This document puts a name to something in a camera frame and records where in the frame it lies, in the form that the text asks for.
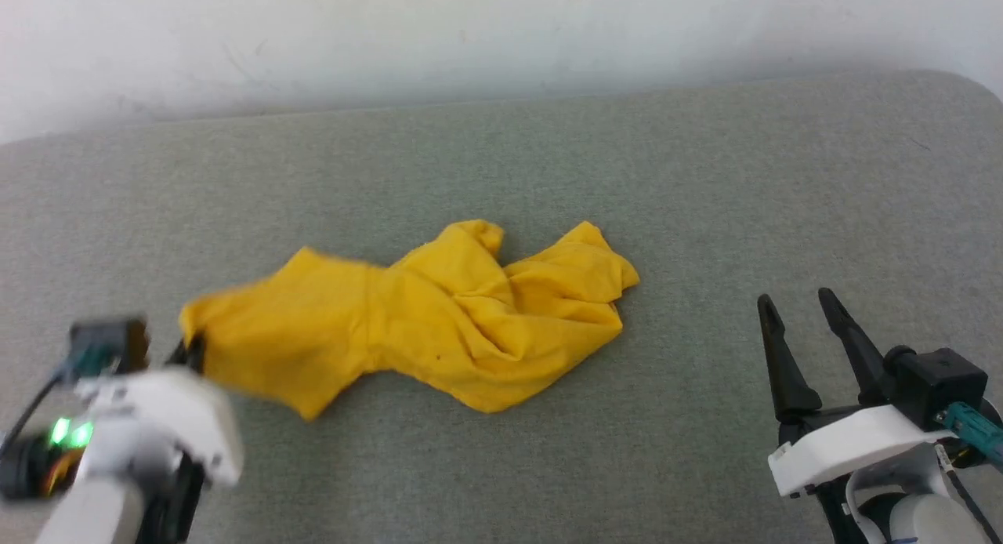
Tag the grey fabric sofa cushion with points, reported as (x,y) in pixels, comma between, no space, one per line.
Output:
(705,199)

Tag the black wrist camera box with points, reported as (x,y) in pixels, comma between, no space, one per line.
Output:
(110,344)
(940,383)

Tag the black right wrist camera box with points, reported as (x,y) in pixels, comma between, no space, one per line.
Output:
(940,383)

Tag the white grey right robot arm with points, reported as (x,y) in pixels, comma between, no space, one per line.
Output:
(925,516)

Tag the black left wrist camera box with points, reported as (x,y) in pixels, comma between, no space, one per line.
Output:
(110,344)

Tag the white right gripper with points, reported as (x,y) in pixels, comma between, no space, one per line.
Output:
(854,442)

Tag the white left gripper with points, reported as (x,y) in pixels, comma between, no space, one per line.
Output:
(168,418)

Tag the yellow cartoon print t-shirt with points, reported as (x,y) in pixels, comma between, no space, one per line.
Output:
(439,324)

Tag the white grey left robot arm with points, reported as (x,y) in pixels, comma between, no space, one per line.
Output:
(86,509)

